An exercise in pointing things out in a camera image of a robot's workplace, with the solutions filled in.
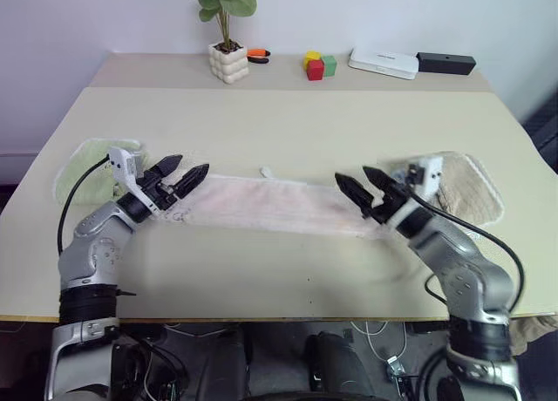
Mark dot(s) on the red block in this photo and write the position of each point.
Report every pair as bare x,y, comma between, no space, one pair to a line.
315,71

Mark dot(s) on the beige cloth under table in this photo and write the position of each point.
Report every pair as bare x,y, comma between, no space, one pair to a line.
534,331

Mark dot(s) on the beige towel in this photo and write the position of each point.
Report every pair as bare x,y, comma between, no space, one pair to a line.
471,187

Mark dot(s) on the yellow block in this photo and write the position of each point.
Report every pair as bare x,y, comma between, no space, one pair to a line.
311,56

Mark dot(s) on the orange black marker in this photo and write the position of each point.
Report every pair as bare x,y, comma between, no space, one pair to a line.
258,53

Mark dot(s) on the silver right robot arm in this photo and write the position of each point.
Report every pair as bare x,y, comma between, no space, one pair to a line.
462,261

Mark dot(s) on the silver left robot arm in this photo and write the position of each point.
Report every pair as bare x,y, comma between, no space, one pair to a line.
91,244

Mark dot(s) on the black chair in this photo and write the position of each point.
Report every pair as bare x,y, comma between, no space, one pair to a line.
542,131

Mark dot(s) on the light green towel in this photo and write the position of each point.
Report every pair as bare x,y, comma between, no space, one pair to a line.
83,174

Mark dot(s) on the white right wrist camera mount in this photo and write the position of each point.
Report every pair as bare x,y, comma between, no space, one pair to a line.
433,170

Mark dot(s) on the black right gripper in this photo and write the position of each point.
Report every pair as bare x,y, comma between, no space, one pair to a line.
390,205

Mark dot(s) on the white bubble plant pot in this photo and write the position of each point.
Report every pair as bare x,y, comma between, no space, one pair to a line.
229,65

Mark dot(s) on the green leafy plant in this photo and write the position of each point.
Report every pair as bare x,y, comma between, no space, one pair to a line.
226,0

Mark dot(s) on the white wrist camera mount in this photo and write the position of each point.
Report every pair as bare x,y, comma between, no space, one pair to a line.
433,170
120,161

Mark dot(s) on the flat white box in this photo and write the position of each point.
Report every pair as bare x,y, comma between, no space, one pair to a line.
381,62

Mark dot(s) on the dark rounded shape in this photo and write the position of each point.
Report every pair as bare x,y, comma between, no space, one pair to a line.
226,366
335,366

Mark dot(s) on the long black box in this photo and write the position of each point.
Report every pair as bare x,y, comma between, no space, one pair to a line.
444,63

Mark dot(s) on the green block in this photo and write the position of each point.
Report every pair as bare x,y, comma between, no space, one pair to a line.
330,66

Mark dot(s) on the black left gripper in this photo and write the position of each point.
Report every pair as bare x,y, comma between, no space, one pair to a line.
158,191

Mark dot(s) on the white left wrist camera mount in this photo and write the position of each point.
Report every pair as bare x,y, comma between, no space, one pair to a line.
120,161

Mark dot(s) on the pale pink towel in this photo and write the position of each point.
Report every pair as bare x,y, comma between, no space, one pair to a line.
270,205

